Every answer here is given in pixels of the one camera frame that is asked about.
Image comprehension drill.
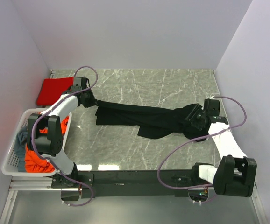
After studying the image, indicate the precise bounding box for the black t shirt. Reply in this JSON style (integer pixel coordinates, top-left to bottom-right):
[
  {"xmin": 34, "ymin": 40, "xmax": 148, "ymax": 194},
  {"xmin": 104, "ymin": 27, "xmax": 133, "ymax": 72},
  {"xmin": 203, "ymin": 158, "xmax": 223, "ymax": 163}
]
[{"xmin": 95, "ymin": 100, "xmax": 210, "ymax": 139}]

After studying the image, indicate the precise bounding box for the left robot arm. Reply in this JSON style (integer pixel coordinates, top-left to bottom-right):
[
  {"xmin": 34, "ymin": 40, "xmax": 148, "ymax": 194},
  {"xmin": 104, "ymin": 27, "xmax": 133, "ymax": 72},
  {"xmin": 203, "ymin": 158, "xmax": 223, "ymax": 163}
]
[{"xmin": 27, "ymin": 77, "xmax": 97, "ymax": 188}]

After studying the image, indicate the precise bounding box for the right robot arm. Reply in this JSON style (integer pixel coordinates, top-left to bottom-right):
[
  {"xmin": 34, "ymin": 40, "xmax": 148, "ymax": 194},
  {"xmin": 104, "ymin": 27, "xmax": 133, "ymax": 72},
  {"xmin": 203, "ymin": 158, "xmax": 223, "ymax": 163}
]
[{"xmin": 186, "ymin": 98, "xmax": 257, "ymax": 197}]

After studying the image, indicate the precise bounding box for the folded red t shirt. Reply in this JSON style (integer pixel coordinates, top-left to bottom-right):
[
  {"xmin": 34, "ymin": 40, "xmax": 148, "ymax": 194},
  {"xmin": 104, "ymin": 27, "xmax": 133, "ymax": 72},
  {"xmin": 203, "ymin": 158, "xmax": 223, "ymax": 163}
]
[{"xmin": 36, "ymin": 77, "xmax": 74, "ymax": 106}]

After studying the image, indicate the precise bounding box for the grey blue t shirt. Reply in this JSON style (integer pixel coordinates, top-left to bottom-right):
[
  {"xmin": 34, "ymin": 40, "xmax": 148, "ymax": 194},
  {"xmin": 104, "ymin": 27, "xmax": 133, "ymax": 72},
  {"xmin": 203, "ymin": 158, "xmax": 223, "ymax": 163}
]
[{"xmin": 14, "ymin": 126, "xmax": 28, "ymax": 172}]

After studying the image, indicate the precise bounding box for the black base beam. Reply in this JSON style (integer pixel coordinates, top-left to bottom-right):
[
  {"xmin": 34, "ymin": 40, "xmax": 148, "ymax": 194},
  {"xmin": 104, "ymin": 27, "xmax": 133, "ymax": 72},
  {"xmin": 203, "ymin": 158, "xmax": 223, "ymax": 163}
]
[{"xmin": 51, "ymin": 169, "xmax": 198, "ymax": 200}]

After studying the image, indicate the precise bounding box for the orange t shirt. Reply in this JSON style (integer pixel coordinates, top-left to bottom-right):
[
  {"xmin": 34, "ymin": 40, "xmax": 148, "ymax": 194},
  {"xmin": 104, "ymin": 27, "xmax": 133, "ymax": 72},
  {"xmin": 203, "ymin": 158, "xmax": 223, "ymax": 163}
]
[{"xmin": 25, "ymin": 113, "xmax": 70, "ymax": 173}]

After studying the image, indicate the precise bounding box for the white plastic laundry basket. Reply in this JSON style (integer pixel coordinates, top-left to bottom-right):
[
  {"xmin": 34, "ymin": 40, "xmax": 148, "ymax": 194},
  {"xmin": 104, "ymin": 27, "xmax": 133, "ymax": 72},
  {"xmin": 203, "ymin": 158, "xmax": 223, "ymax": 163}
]
[{"xmin": 1, "ymin": 112, "xmax": 74, "ymax": 177}]

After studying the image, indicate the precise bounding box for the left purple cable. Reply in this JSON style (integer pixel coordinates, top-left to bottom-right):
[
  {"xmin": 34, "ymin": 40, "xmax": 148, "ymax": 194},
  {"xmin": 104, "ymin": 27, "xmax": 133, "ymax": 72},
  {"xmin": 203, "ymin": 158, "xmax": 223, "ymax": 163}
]
[{"xmin": 31, "ymin": 65, "xmax": 99, "ymax": 207}]

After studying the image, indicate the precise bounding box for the aluminium frame rail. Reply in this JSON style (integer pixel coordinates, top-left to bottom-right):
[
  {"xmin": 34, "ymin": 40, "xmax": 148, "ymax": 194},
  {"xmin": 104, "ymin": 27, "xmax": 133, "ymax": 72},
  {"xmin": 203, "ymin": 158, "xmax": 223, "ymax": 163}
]
[{"xmin": 0, "ymin": 176, "xmax": 78, "ymax": 224}]

